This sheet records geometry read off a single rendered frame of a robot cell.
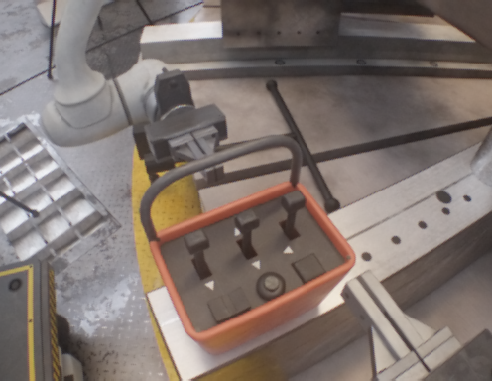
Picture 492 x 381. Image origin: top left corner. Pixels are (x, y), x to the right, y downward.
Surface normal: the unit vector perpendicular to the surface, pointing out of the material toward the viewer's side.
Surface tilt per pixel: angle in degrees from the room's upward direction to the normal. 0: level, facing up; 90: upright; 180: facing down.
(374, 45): 72
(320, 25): 90
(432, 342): 0
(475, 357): 0
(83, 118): 81
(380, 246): 0
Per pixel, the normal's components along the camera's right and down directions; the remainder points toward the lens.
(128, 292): 0.00, -0.65
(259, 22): 0.07, 0.77
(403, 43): 0.07, 0.52
